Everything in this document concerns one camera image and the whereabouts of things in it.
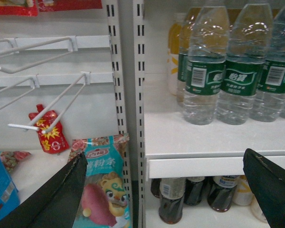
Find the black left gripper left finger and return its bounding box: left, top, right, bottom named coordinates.
left=0, top=153, right=87, bottom=228

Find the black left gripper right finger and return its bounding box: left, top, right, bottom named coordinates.
left=243, top=148, right=285, bottom=228

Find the water bottle barcode right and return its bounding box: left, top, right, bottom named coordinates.
left=249, top=6, right=285, bottom=122

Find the water bottle barcode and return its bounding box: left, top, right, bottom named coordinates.
left=183, top=2, right=229, bottom=125
left=249, top=6, right=285, bottom=122

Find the water bottle barcode front left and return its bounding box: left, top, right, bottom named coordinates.
left=183, top=2, right=229, bottom=125

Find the water bottle logo label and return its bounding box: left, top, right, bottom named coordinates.
left=216, top=0, right=273, bottom=125

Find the white slotted shelf upright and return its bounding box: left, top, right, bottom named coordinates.
left=102, top=0, right=146, bottom=228

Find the white yellow bottle lower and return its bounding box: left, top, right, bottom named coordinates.
left=233, top=175, right=254, bottom=206

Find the teal noodle snack bag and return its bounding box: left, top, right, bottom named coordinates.
left=69, top=133, right=132, bottom=228

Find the blue box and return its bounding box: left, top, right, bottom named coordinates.
left=0, top=160, right=20, bottom=220

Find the dark tea bottle blue label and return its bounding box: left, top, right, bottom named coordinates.
left=207, top=175, right=239, bottom=212

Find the floral snack bag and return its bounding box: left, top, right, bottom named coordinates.
left=0, top=151, right=31, bottom=174

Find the red sauce pouch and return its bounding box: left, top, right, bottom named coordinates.
left=34, top=110, right=70, bottom=154

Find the dark tea bottle middle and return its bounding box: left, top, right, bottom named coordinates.
left=184, top=176, right=206, bottom=206

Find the dark tea bottle front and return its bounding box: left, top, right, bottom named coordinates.
left=159, top=177, right=185, bottom=225

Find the white display hook lower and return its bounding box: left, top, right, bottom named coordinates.
left=8, top=72, right=91, bottom=133

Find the white display hook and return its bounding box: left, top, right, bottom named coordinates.
left=8, top=72, right=91, bottom=133
left=0, top=37, right=77, bottom=74

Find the white display hook upper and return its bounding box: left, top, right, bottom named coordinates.
left=0, top=37, right=77, bottom=74

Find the yellow juice bottle back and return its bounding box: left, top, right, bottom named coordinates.
left=167, top=12, right=186, bottom=95

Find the red snack bag hanging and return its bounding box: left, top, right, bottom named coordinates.
left=0, top=0, right=38, bottom=17

